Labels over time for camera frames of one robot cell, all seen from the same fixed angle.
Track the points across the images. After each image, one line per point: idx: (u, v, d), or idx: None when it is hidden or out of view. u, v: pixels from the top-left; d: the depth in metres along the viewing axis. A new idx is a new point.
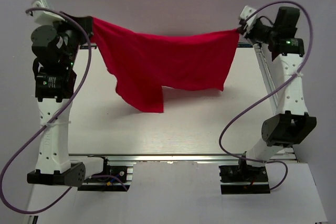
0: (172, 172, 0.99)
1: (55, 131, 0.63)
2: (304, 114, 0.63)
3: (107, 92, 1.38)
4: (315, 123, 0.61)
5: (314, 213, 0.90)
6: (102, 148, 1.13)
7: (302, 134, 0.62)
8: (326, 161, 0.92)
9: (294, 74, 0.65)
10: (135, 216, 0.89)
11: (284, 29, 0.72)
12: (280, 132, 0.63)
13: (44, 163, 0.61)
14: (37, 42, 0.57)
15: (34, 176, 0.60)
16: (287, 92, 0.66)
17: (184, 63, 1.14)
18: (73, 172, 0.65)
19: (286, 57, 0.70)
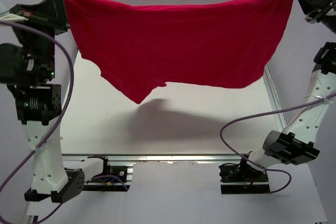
0: (172, 172, 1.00)
1: (46, 155, 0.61)
2: (308, 144, 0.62)
3: (107, 93, 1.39)
4: (316, 156, 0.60)
5: (315, 211, 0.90)
6: (102, 148, 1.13)
7: (298, 159, 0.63)
8: (327, 160, 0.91)
9: (319, 99, 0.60)
10: (134, 215, 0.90)
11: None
12: (277, 150, 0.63)
13: (40, 184, 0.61)
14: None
15: (30, 194, 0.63)
16: (302, 115, 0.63)
17: (184, 51, 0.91)
18: (70, 186, 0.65)
19: (325, 76, 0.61)
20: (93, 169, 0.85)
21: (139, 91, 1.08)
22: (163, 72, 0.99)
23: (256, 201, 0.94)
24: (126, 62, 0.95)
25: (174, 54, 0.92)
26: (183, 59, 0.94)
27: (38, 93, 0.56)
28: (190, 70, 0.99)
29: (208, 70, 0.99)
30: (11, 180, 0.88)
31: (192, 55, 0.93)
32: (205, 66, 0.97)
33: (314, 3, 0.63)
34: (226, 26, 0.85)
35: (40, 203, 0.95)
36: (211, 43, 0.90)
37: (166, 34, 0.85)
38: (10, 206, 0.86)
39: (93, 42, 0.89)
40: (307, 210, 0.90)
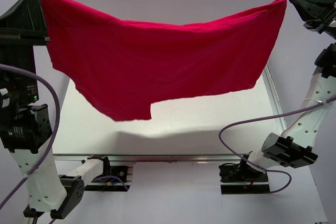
0: (171, 171, 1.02)
1: (39, 178, 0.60)
2: (307, 147, 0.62)
3: None
4: (314, 161, 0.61)
5: (315, 211, 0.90)
6: (101, 148, 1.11)
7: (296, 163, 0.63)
8: (328, 161, 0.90)
9: (319, 104, 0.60)
10: (133, 215, 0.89)
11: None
12: (276, 153, 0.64)
13: (38, 204, 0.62)
14: None
15: (29, 213, 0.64)
16: (301, 119, 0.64)
17: (172, 69, 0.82)
18: (69, 201, 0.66)
19: (325, 80, 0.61)
20: (94, 168, 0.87)
21: (118, 113, 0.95)
22: (146, 93, 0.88)
23: (256, 201, 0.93)
24: (105, 81, 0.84)
25: (159, 74, 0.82)
26: (169, 80, 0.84)
27: (24, 122, 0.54)
28: (175, 88, 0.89)
29: (195, 88, 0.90)
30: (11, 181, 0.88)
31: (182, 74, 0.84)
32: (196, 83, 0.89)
33: (313, 12, 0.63)
34: (219, 43, 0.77)
35: None
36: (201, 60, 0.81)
37: (153, 50, 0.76)
38: (10, 207, 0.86)
39: (70, 56, 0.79)
40: (308, 210, 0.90)
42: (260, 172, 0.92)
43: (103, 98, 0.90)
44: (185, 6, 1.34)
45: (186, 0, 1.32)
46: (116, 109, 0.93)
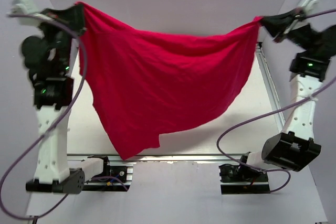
0: (172, 172, 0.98)
1: (54, 141, 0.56)
2: (308, 140, 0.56)
3: None
4: (319, 148, 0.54)
5: (314, 211, 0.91)
6: (101, 149, 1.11)
7: (307, 158, 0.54)
8: (329, 162, 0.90)
9: (307, 97, 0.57)
10: (134, 215, 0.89)
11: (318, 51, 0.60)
12: (283, 151, 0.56)
13: (43, 172, 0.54)
14: (27, 60, 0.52)
15: (30, 185, 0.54)
16: (296, 113, 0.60)
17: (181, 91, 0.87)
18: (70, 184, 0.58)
19: (304, 78, 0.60)
20: (93, 168, 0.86)
21: (129, 144, 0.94)
22: (159, 118, 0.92)
23: (257, 201, 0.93)
24: (122, 105, 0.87)
25: (175, 98, 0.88)
26: (180, 102, 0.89)
27: (55, 82, 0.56)
28: (180, 114, 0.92)
29: (199, 113, 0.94)
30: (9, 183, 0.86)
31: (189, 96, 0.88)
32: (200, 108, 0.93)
33: (281, 24, 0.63)
34: (229, 67, 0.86)
35: (40, 204, 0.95)
36: (212, 86, 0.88)
37: (173, 73, 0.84)
38: (9, 208, 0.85)
39: (93, 76, 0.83)
40: (308, 210, 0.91)
42: (260, 172, 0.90)
43: (117, 125, 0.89)
44: (186, 7, 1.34)
45: (187, 1, 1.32)
46: (129, 138, 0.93)
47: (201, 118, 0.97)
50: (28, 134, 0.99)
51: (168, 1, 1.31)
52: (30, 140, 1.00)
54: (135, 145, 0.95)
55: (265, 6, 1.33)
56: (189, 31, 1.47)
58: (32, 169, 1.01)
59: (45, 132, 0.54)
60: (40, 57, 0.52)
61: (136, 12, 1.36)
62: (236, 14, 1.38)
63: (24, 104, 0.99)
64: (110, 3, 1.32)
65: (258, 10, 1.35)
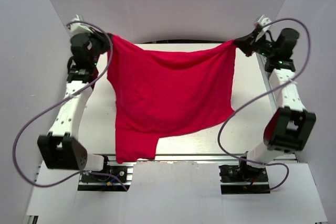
0: (171, 172, 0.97)
1: (75, 103, 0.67)
2: (303, 110, 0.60)
3: (109, 89, 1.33)
4: (315, 116, 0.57)
5: (314, 211, 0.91)
6: (102, 149, 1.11)
7: (305, 129, 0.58)
8: (329, 163, 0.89)
9: (289, 81, 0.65)
10: (133, 215, 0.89)
11: (282, 51, 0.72)
12: (281, 128, 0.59)
13: (59, 126, 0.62)
14: (72, 44, 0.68)
15: (44, 138, 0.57)
16: (285, 93, 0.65)
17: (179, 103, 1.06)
18: (79, 146, 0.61)
19: (280, 71, 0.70)
20: (94, 163, 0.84)
21: (132, 149, 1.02)
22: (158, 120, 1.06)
23: (257, 201, 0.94)
24: (129, 106, 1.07)
25: (173, 101, 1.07)
26: (178, 113, 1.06)
27: (87, 67, 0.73)
28: (177, 124, 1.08)
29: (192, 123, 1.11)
30: (9, 185, 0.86)
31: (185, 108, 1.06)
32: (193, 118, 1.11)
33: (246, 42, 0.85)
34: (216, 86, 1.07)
35: (40, 204, 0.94)
36: (203, 90, 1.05)
37: (173, 88, 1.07)
38: (9, 209, 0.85)
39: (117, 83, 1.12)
40: (308, 211, 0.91)
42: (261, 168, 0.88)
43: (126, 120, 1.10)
44: (186, 7, 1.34)
45: (187, 0, 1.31)
46: (132, 139, 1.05)
47: (195, 124, 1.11)
50: (28, 135, 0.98)
51: (168, 1, 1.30)
52: (29, 141, 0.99)
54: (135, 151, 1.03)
55: (265, 6, 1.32)
56: (189, 30, 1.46)
58: (31, 170, 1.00)
59: (72, 94, 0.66)
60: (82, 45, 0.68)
61: (135, 12, 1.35)
62: (236, 14, 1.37)
63: (24, 105, 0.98)
64: (109, 3, 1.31)
65: (259, 10, 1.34)
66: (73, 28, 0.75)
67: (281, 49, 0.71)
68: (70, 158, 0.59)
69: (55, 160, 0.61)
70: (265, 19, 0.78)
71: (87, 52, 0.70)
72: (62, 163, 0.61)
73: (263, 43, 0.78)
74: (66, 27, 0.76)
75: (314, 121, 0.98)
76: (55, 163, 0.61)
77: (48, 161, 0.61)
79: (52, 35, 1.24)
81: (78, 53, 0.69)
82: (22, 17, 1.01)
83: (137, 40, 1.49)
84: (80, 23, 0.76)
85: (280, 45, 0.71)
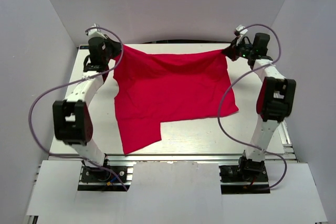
0: (171, 172, 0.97)
1: (89, 82, 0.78)
2: (285, 80, 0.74)
3: (108, 92, 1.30)
4: (294, 81, 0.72)
5: (314, 211, 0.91)
6: (105, 148, 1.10)
7: (289, 92, 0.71)
8: (329, 164, 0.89)
9: (269, 63, 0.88)
10: (133, 215, 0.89)
11: (259, 49, 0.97)
12: (270, 93, 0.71)
13: (73, 96, 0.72)
14: (91, 43, 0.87)
15: (60, 102, 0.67)
16: (269, 72, 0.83)
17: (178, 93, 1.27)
18: (87, 115, 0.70)
19: (261, 61, 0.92)
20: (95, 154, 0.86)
21: (136, 139, 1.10)
22: (161, 107, 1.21)
23: (256, 201, 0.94)
24: (135, 96, 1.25)
25: (172, 94, 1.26)
26: (178, 103, 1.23)
27: (100, 64, 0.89)
28: (178, 113, 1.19)
29: (193, 113, 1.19)
30: (9, 185, 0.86)
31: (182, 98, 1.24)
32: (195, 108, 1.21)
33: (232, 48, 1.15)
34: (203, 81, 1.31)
35: (40, 204, 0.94)
36: (195, 83, 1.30)
37: (169, 82, 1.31)
38: (10, 209, 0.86)
39: (122, 81, 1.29)
40: (308, 211, 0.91)
42: (262, 161, 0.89)
43: (128, 112, 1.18)
44: (186, 7, 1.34)
45: (187, 0, 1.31)
46: (135, 127, 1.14)
47: (195, 110, 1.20)
50: (27, 135, 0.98)
51: (168, 1, 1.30)
52: (29, 141, 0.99)
54: (140, 137, 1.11)
55: (265, 5, 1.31)
56: (189, 30, 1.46)
58: (31, 170, 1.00)
59: (87, 77, 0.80)
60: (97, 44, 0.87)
61: (135, 12, 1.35)
62: (235, 13, 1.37)
63: (24, 105, 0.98)
64: (108, 3, 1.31)
65: (259, 10, 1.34)
66: (91, 33, 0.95)
67: (258, 46, 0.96)
68: (79, 123, 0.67)
69: (63, 126, 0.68)
70: (242, 28, 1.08)
71: (102, 50, 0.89)
72: (69, 130, 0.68)
73: (242, 46, 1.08)
74: (86, 32, 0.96)
75: (314, 121, 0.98)
76: (62, 130, 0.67)
77: (56, 128, 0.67)
79: (52, 35, 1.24)
81: (95, 50, 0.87)
82: (21, 17, 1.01)
83: (136, 40, 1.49)
84: (96, 30, 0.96)
85: (256, 43, 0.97)
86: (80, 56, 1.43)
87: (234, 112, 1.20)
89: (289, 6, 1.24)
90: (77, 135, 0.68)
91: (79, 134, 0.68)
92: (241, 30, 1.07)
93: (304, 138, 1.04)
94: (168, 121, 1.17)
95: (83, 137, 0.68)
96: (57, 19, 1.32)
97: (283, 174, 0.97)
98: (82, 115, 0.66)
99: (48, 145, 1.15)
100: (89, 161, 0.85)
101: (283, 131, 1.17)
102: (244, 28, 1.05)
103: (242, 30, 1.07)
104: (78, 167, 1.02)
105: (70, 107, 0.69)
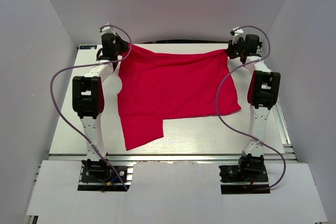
0: (171, 172, 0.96)
1: (102, 66, 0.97)
2: (271, 72, 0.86)
3: (109, 88, 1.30)
4: (279, 73, 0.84)
5: (314, 211, 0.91)
6: (108, 146, 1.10)
7: (275, 84, 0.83)
8: (329, 164, 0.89)
9: (258, 59, 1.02)
10: (133, 215, 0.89)
11: (250, 47, 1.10)
12: (258, 85, 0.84)
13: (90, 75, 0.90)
14: (104, 38, 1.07)
15: (79, 77, 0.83)
16: (258, 66, 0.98)
17: (181, 89, 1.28)
18: (101, 90, 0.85)
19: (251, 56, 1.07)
20: (100, 139, 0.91)
21: (138, 135, 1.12)
22: (164, 104, 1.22)
23: (257, 201, 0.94)
24: (138, 92, 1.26)
25: (175, 91, 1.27)
26: (181, 98, 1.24)
27: (111, 56, 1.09)
28: (180, 109, 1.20)
29: (196, 109, 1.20)
30: (9, 184, 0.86)
31: (186, 95, 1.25)
32: (197, 105, 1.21)
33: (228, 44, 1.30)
34: (207, 79, 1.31)
35: (40, 204, 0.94)
36: (198, 80, 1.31)
37: (173, 78, 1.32)
38: (10, 209, 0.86)
39: (126, 77, 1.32)
40: (308, 211, 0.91)
42: (262, 156, 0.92)
43: (131, 108, 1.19)
44: (186, 7, 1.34)
45: (187, 0, 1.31)
46: (138, 123, 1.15)
47: (198, 108, 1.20)
50: (27, 135, 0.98)
51: (168, 1, 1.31)
52: (29, 141, 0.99)
54: (143, 134, 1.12)
55: (265, 5, 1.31)
56: (189, 30, 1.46)
58: (31, 170, 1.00)
59: (101, 64, 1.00)
60: (109, 39, 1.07)
61: (135, 12, 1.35)
62: (235, 13, 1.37)
63: (24, 105, 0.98)
64: (108, 3, 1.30)
65: (258, 10, 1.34)
66: (104, 30, 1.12)
67: (249, 45, 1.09)
68: (94, 94, 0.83)
69: (80, 97, 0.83)
70: (237, 28, 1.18)
71: (112, 45, 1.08)
72: (85, 101, 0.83)
73: (237, 44, 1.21)
74: (100, 29, 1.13)
75: (314, 121, 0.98)
76: (79, 100, 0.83)
77: (74, 98, 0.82)
79: (52, 35, 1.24)
81: (106, 44, 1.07)
82: (21, 17, 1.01)
83: (137, 40, 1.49)
84: (109, 27, 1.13)
85: (247, 43, 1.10)
86: (79, 56, 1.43)
87: (236, 110, 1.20)
89: (289, 6, 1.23)
90: (92, 106, 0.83)
91: (93, 104, 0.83)
92: (237, 30, 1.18)
93: (305, 138, 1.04)
94: (171, 118, 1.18)
95: (96, 107, 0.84)
96: (56, 19, 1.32)
97: (282, 173, 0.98)
98: (96, 88, 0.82)
99: (48, 145, 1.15)
100: (92, 146, 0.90)
101: (283, 131, 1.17)
102: (239, 28, 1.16)
103: (238, 30, 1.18)
104: (78, 167, 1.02)
105: (86, 82, 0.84)
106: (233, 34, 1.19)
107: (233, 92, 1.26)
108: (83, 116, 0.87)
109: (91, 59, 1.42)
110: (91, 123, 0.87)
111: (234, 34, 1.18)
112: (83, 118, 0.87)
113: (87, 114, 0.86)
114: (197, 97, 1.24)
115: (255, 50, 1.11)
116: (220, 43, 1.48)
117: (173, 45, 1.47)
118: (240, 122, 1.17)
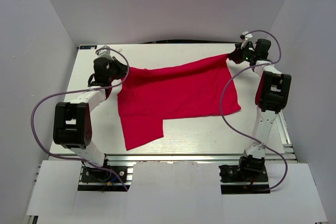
0: (171, 172, 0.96)
1: (94, 92, 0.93)
2: (281, 75, 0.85)
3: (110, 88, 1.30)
4: (290, 75, 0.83)
5: (314, 211, 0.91)
6: (107, 147, 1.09)
7: (286, 86, 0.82)
8: (330, 163, 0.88)
9: (268, 63, 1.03)
10: (133, 216, 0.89)
11: (260, 52, 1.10)
12: (268, 86, 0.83)
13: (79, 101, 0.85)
14: (98, 63, 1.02)
15: (63, 103, 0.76)
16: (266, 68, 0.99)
17: (181, 89, 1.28)
18: (87, 118, 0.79)
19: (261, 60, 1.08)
20: (95, 156, 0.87)
21: (138, 135, 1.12)
22: (164, 105, 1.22)
23: (256, 201, 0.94)
24: (138, 93, 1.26)
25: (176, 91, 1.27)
26: (181, 98, 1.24)
27: (103, 82, 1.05)
28: (180, 109, 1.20)
29: (196, 109, 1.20)
30: (8, 185, 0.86)
31: (185, 95, 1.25)
32: (196, 105, 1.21)
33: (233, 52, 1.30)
34: (206, 79, 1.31)
35: (40, 204, 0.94)
36: (199, 79, 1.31)
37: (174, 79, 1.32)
38: (10, 209, 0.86)
39: None
40: (308, 211, 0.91)
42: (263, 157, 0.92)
43: (132, 108, 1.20)
44: (186, 6, 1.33)
45: (186, 0, 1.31)
46: (138, 123, 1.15)
47: (197, 108, 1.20)
50: (27, 135, 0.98)
51: (168, 1, 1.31)
52: (28, 141, 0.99)
54: (143, 134, 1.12)
55: (265, 4, 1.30)
56: (189, 30, 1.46)
58: (31, 170, 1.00)
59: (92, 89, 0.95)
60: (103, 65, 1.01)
61: (135, 12, 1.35)
62: (236, 13, 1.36)
63: (24, 105, 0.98)
64: (108, 2, 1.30)
65: (259, 10, 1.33)
66: (101, 54, 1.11)
67: (260, 50, 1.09)
68: (80, 123, 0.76)
69: (63, 126, 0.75)
70: (247, 32, 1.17)
71: (105, 71, 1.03)
72: (68, 131, 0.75)
73: (244, 50, 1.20)
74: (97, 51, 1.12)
75: (314, 121, 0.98)
76: (62, 130, 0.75)
77: (56, 127, 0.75)
79: (51, 35, 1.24)
81: (100, 68, 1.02)
82: (21, 16, 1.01)
83: (137, 40, 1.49)
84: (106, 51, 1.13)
85: (258, 48, 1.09)
86: (79, 56, 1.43)
87: (236, 110, 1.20)
89: (289, 6, 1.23)
90: (77, 138, 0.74)
91: (78, 135, 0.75)
92: (247, 34, 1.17)
93: (305, 138, 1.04)
94: (171, 118, 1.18)
95: (81, 139, 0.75)
96: (56, 19, 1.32)
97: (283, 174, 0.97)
98: (83, 116, 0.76)
99: (48, 145, 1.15)
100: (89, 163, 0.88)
101: (283, 131, 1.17)
102: (249, 32, 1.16)
103: (248, 33, 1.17)
104: (78, 167, 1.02)
105: (72, 110, 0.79)
106: (243, 38, 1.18)
107: (233, 92, 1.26)
108: (70, 147, 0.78)
109: (90, 59, 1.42)
110: (82, 150, 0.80)
111: (244, 38, 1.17)
112: (72, 148, 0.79)
113: (75, 146, 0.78)
114: (197, 97, 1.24)
115: (266, 55, 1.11)
116: (220, 43, 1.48)
117: (173, 45, 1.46)
118: (239, 123, 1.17)
